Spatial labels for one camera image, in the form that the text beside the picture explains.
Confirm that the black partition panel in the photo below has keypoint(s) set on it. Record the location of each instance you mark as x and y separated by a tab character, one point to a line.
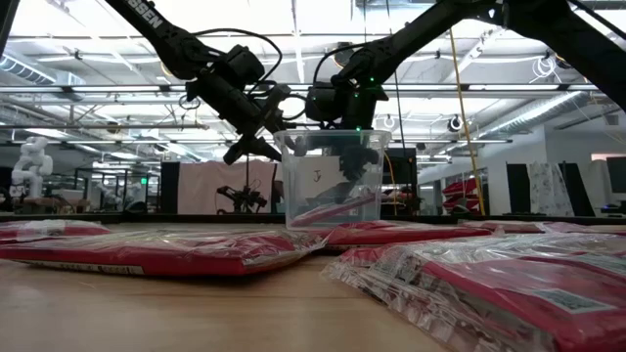
169	188
517	190
576	190

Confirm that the dark computer monitor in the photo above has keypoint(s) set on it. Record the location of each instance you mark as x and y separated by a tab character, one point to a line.
617	175

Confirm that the beige curtain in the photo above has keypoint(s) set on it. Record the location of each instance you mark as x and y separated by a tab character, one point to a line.
205	190

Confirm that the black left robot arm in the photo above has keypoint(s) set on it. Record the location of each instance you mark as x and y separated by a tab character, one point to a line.
161	29

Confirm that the clear plastic bin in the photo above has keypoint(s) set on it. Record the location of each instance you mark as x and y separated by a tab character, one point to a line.
293	171

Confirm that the black aluminium table frame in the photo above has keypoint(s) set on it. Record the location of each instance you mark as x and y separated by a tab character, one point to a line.
147	218

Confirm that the black monitor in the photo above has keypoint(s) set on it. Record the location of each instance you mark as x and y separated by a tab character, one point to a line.
403	166

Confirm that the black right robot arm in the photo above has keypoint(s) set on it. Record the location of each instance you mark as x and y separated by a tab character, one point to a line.
415	31

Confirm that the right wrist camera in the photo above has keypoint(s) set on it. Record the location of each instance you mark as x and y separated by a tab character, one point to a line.
323	102

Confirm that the black background robot arm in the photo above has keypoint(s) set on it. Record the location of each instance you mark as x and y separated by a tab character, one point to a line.
242	198

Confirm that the silver ventilation duct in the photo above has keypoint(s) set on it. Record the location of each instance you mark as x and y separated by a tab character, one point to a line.
29	73
538	112

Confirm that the white patterned cloth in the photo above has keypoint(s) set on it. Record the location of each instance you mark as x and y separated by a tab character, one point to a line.
543	188

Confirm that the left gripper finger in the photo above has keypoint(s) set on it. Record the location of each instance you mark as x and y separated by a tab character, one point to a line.
256	149
269	146

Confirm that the red storage rack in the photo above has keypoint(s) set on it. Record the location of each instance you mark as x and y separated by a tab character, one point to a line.
460	193

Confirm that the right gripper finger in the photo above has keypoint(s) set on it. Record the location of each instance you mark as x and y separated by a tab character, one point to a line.
330	194
354	188

